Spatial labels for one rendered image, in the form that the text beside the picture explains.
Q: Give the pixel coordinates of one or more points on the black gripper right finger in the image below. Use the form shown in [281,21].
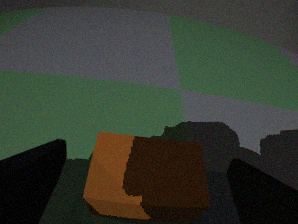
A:
[259,198]

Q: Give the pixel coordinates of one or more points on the orange block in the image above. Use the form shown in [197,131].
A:
[146,179]

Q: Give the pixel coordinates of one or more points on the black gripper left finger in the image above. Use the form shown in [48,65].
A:
[27,182]

